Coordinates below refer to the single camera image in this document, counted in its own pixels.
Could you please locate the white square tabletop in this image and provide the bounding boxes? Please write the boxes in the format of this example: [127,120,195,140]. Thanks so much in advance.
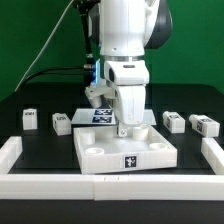
[74,125,178,174]

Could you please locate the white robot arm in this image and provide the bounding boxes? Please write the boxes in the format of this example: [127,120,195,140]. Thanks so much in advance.
[73,0,173,137]

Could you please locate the black cable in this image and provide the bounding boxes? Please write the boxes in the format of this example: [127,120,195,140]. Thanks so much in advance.
[20,66,92,88]

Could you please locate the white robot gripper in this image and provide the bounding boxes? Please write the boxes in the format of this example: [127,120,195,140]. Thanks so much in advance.
[104,60,149,137]

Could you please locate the grey cable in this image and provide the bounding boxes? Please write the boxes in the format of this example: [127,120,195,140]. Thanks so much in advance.
[14,0,76,92]

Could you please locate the white U-shaped fence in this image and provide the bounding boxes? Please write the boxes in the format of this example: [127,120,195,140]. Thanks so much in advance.
[0,136,224,201]

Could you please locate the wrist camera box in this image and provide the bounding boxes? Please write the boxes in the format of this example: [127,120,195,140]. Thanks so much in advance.
[85,81,115,108]

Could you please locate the white sheet with markers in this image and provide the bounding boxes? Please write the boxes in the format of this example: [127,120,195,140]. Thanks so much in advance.
[70,108,158,127]

